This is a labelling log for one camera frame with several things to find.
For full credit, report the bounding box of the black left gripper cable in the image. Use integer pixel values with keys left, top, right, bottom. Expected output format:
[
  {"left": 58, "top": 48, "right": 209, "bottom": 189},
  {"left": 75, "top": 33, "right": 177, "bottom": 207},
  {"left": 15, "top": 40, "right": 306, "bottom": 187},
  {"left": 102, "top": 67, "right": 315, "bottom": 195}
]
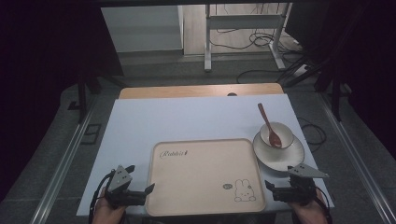
[{"left": 88, "top": 169, "right": 116, "bottom": 224}]

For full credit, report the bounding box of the black looped floor cable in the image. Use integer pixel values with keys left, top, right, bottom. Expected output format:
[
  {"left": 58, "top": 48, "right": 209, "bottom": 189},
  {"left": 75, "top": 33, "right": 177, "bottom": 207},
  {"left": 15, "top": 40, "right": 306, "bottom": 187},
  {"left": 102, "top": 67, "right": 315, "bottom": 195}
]
[{"left": 297, "top": 117, "right": 328, "bottom": 153}]

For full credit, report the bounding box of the person's left hand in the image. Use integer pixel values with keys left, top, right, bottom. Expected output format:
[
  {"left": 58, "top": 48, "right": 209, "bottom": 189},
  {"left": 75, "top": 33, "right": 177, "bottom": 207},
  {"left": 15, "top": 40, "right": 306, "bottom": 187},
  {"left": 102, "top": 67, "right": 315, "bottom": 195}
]
[{"left": 92, "top": 188, "right": 127, "bottom": 224}]

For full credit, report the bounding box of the white bowl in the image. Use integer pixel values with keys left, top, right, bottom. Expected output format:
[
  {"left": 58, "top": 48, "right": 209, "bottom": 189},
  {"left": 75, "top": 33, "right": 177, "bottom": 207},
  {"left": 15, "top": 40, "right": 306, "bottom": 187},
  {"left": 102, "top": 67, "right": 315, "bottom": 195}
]
[{"left": 259, "top": 121, "right": 295, "bottom": 149}]

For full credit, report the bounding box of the tangle of black floor cables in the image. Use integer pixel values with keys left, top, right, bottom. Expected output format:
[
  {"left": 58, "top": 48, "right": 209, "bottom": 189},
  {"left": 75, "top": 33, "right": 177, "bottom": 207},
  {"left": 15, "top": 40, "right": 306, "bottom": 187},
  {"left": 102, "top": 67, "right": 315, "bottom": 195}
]
[{"left": 208, "top": 29, "right": 300, "bottom": 52}]

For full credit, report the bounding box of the black metal stand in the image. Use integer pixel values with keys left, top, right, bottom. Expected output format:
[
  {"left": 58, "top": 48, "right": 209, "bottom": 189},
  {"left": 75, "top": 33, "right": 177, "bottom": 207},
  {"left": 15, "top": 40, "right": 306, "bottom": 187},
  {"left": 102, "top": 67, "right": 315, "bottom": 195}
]
[
  {"left": 78, "top": 74, "right": 129, "bottom": 124},
  {"left": 281, "top": 55, "right": 344, "bottom": 122}
]

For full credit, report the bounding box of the wooden table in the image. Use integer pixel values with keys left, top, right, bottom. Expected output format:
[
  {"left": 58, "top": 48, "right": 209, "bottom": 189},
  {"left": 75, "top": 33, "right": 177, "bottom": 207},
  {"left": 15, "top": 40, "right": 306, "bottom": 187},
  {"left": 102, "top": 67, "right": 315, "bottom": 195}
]
[{"left": 119, "top": 82, "right": 285, "bottom": 100}]

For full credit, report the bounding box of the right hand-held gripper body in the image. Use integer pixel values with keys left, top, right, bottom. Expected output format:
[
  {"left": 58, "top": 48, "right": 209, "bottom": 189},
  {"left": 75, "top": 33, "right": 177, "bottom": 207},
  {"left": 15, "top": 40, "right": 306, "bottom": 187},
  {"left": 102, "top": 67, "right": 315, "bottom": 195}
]
[{"left": 272, "top": 162, "right": 330, "bottom": 206}]

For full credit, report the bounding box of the white plate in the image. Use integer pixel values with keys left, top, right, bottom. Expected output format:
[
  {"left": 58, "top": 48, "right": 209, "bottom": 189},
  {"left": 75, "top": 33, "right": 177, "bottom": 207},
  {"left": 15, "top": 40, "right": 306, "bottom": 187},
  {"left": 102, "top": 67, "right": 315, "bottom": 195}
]
[{"left": 252, "top": 130, "right": 305, "bottom": 173}]

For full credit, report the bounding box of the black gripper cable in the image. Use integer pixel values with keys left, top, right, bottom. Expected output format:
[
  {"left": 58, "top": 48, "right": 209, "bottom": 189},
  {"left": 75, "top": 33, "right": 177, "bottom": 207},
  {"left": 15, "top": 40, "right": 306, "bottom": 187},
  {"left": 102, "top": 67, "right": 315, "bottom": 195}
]
[
  {"left": 314, "top": 186, "right": 333, "bottom": 224},
  {"left": 88, "top": 169, "right": 116, "bottom": 224}
]

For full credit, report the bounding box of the person's right hand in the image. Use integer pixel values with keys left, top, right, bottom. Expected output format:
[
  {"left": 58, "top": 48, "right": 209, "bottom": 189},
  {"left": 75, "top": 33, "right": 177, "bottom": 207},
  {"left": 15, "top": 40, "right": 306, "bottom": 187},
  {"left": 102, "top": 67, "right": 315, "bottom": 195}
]
[{"left": 288, "top": 189, "right": 330, "bottom": 224}]

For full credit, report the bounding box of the white cabinet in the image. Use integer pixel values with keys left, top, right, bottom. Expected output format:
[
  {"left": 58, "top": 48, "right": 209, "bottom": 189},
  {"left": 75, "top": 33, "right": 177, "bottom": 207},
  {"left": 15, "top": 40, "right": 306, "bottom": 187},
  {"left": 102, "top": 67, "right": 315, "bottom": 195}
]
[{"left": 101, "top": 5, "right": 185, "bottom": 53}]

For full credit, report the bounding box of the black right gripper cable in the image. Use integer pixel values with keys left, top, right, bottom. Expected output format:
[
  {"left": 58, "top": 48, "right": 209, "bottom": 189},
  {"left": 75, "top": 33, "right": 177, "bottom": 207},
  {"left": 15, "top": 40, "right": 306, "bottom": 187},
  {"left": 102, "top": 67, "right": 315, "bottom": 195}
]
[{"left": 314, "top": 186, "right": 333, "bottom": 224}]

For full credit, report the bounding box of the white table mat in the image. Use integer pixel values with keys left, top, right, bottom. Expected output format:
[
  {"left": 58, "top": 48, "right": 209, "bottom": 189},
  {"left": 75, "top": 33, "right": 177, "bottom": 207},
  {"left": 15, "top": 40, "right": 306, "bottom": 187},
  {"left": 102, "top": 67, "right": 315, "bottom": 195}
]
[{"left": 76, "top": 93, "right": 334, "bottom": 217}]

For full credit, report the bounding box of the white power strip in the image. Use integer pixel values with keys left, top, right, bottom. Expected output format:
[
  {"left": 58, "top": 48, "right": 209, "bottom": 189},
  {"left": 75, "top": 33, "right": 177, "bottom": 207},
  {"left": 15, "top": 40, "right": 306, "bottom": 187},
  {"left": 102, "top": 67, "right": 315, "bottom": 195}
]
[{"left": 292, "top": 63, "right": 311, "bottom": 77}]

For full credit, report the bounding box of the metal floor rail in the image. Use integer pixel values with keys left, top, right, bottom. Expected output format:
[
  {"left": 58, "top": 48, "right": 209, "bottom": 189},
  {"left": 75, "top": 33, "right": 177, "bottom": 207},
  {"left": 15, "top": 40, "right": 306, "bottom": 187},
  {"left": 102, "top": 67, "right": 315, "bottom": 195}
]
[
  {"left": 317, "top": 92, "right": 396, "bottom": 224},
  {"left": 29, "top": 102, "right": 97, "bottom": 224}
]

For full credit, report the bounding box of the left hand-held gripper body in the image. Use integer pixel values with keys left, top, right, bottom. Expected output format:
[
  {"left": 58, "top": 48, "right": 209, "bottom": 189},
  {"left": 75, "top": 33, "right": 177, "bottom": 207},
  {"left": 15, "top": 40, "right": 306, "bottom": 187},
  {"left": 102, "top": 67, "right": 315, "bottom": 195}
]
[{"left": 104, "top": 165, "right": 148, "bottom": 209}]

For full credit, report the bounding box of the white metal desk frame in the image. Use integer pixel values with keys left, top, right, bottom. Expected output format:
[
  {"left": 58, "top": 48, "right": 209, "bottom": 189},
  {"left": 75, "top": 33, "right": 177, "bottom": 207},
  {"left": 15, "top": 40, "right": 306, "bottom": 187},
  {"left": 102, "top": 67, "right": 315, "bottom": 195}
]
[{"left": 204, "top": 3, "right": 293, "bottom": 73}]

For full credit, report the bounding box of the reddish brown spoon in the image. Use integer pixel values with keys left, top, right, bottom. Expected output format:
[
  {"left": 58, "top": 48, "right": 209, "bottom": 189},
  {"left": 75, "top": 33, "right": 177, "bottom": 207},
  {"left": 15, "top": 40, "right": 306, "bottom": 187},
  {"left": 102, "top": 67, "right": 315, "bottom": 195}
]
[{"left": 257, "top": 103, "right": 283, "bottom": 149}]

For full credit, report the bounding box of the beige tray with rabbit print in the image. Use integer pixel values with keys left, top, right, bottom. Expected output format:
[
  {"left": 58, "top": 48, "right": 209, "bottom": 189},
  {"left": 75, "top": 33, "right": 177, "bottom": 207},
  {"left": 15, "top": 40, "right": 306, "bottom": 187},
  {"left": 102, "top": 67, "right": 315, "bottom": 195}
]
[{"left": 145, "top": 138, "right": 267, "bottom": 217}]

